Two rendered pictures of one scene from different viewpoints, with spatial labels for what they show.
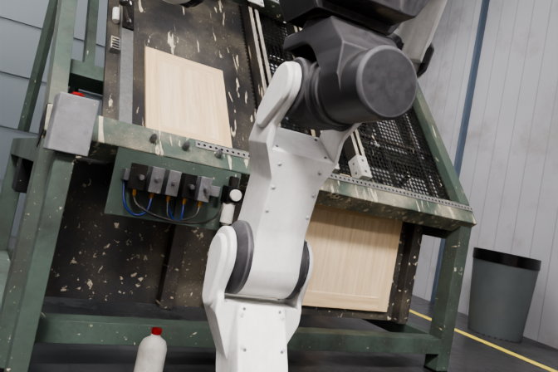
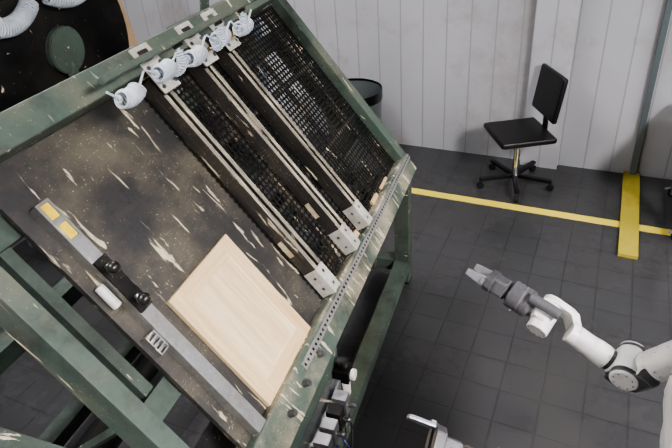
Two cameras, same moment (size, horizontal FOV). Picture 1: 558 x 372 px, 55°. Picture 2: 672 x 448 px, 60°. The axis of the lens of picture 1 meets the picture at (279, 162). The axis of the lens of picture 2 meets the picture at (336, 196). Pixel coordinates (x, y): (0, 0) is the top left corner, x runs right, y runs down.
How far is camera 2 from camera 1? 222 cm
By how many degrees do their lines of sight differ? 51
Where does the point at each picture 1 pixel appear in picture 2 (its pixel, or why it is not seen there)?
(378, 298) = not seen: hidden behind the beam
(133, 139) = (283, 434)
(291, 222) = not seen: outside the picture
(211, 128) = (282, 323)
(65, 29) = (128, 405)
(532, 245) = (360, 61)
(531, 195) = (348, 12)
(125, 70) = (203, 368)
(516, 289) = not seen: hidden behind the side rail
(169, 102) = (245, 343)
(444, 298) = (404, 234)
